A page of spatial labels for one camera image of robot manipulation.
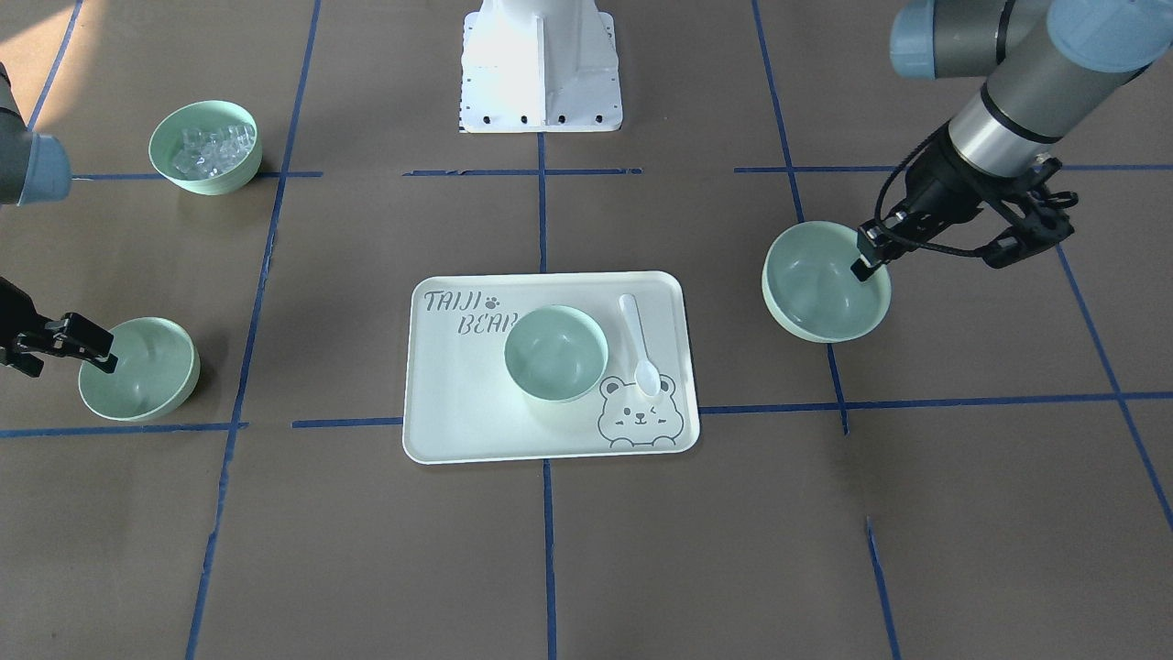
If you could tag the black gripper finger in bowl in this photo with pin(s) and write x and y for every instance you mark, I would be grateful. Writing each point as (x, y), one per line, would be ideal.
(876, 249)
(76, 336)

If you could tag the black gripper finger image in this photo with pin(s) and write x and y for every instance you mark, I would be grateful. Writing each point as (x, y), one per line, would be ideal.
(1037, 221)

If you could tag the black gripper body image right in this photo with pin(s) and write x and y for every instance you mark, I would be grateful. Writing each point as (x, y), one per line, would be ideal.
(937, 191)

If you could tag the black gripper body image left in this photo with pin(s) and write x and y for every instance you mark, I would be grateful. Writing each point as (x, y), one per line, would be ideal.
(20, 323)

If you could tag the green bowl front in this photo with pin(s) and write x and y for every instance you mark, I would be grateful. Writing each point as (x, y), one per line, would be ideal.
(157, 368)

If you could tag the clear ice cubes pile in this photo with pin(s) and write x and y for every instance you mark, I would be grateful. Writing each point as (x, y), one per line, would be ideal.
(212, 152)

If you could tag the green bowl with ice cubes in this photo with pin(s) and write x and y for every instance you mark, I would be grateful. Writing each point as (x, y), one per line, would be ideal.
(165, 141)

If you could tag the white plastic spoon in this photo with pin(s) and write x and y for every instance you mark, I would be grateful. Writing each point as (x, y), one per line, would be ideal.
(646, 374)

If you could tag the green bowl on tray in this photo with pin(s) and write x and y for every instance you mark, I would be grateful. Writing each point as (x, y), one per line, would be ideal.
(556, 353)

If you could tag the light green bear tray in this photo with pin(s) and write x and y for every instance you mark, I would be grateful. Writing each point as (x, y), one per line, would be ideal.
(461, 405)

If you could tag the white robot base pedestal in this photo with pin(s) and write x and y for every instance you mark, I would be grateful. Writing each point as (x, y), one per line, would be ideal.
(539, 67)

